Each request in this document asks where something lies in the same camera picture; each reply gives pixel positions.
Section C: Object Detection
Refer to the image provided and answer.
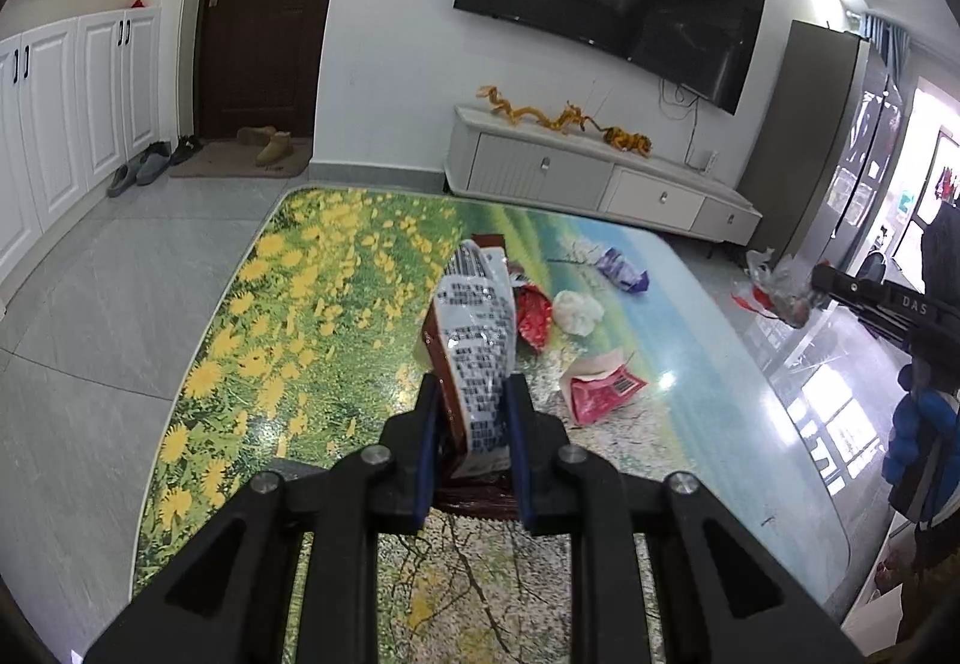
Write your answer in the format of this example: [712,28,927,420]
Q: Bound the golden tiger figurine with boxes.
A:
[606,127,653,157]

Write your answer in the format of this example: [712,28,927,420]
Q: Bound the brown doormat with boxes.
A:
[169,139,312,180]

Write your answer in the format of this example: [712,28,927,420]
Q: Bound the person's dark pants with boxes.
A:
[896,521,960,664]

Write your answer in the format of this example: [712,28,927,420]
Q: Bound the grey slipper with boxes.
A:
[107,154,151,199]
[137,142,174,187]

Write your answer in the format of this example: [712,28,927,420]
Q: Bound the red foil wrapper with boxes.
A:
[510,259,554,352]

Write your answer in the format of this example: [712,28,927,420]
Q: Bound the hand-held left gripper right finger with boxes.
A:
[501,373,863,664]

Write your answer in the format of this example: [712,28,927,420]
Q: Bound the purple foil wrapper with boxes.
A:
[596,247,650,294]

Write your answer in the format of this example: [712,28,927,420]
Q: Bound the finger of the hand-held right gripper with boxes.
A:
[810,265,890,320]

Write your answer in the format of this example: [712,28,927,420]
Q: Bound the black television cable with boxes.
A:
[660,80,710,156]

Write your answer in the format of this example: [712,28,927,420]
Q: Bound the white floor cabinet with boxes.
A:
[0,7,162,290]

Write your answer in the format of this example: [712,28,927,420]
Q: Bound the grey double door fridge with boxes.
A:
[746,19,901,282]

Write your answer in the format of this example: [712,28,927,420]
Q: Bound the long golden dragon figurine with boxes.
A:
[480,85,560,129]

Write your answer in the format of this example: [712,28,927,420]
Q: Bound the red and pink packet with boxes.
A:
[559,347,648,426]

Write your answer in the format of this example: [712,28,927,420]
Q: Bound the dark brown door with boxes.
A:
[193,0,359,144]

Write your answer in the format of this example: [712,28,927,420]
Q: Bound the short golden dragon figurine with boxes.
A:
[555,101,612,137]

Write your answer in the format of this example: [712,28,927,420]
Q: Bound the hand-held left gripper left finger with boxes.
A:
[84,373,443,664]

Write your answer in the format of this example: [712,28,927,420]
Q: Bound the blue grey curtain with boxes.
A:
[862,13,912,69]

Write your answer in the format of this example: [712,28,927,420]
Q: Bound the white television console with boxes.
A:
[444,103,763,245]

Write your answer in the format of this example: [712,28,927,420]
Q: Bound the brown printed snack packet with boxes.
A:
[421,238,526,522]

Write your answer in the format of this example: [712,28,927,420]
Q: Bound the white crumpled tissue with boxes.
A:
[553,291,605,338]

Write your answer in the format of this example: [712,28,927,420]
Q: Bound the clear plastic bag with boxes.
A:
[733,250,826,329]

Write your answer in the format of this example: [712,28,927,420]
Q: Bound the person's blue jacket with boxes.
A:
[883,364,960,530]

